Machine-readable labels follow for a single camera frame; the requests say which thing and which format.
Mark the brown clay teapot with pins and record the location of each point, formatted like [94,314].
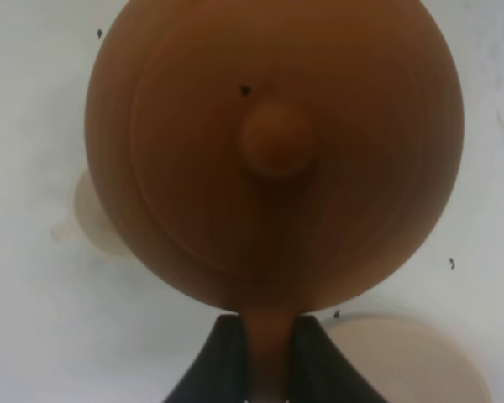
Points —
[273,158]

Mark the beige round teapot coaster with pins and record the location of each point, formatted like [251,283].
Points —
[406,361]

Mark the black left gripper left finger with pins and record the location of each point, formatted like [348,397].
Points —
[219,373]

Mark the far white teacup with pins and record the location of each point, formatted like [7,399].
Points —
[88,221]

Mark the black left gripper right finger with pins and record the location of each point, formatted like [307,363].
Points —
[319,373]

